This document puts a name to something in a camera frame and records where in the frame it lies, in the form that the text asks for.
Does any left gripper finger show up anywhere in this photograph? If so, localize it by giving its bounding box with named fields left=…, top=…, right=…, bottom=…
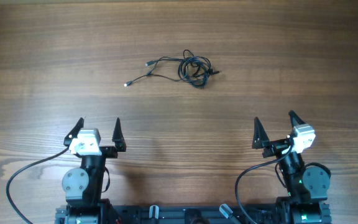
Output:
left=63, top=117, right=85, bottom=146
left=112, top=118, right=126, bottom=152

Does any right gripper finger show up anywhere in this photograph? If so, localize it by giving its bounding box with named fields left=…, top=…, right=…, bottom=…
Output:
left=288, top=110, right=305, bottom=128
left=252, top=117, right=270, bottom=149

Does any black multi-plug cable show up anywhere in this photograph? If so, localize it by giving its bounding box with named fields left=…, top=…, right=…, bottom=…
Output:
left=124, top=49, right=220, bottom=90

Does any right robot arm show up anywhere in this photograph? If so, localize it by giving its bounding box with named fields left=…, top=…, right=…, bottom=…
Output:
left=247, top=111, right=332, bottom=224

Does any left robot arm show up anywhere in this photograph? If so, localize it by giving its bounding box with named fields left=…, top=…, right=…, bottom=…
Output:
left=55, top=118, right=127, bottom=224

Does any right camera black cable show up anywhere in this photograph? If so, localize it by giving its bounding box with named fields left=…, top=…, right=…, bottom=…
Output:
left=234, top=141, right=294, bottom=224

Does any camera black cable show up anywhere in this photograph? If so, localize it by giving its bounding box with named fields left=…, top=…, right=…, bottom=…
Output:
left=6, top=146, right=71, bottom=224
left=234, top=141, right=294, bottom=224

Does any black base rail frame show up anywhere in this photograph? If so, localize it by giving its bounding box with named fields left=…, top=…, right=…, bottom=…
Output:
left=55, top=203, right=333, bottom=224

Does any left camera black cable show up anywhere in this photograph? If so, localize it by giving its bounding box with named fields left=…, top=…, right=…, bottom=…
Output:
left=6, top=146, right=71, bottom=224

